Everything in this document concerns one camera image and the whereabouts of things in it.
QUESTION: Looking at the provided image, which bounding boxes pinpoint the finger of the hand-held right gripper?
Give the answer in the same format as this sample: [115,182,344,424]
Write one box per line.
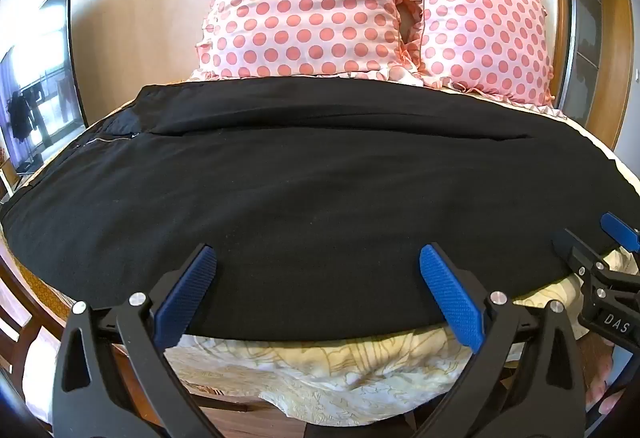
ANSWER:
[551,228,617,280]
[601,212,640,253]

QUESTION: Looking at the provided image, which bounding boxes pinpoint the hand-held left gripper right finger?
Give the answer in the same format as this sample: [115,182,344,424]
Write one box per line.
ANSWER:
[414,243,588,438]

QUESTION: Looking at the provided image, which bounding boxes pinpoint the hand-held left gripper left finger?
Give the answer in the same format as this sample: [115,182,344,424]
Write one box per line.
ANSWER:
[52,243,221,438]

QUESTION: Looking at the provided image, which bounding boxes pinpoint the black pants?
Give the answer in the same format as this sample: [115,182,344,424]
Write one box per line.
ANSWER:
[0,77,640,343]

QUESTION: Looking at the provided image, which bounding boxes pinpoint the person's right hand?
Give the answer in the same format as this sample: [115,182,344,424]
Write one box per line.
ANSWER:
[586,370,635,420]

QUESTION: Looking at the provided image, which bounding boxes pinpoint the flat screen television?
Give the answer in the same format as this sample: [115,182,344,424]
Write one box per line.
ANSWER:
[0,0,89,193]

